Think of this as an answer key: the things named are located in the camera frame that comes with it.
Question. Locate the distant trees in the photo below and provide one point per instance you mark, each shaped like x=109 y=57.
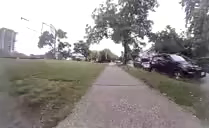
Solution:
x=105 y=55

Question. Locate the small dark tree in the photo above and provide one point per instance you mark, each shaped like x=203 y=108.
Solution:
x=82 y=48

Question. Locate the dark car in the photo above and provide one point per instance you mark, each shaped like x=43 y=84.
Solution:
x=142 y=62

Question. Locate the grey concrete pavement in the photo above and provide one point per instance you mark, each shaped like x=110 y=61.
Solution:
x=125 y=100

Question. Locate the large tree with dark trunk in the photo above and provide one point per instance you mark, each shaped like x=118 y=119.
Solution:
x=125 y=23

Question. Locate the tree with sparse crown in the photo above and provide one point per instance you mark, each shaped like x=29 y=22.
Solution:
x=60 y=43

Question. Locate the wide grass field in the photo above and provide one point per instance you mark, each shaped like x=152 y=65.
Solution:
x=48 y=76

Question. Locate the grass strip beside road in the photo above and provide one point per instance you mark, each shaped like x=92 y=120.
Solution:
x=165 y=83

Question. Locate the black car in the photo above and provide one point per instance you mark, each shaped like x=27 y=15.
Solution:
x=175 y=65

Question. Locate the dense roadside trees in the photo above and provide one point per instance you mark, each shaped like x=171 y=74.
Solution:
x=195 y=30

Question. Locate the tall grey building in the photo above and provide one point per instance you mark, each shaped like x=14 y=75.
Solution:
x=7 y=40

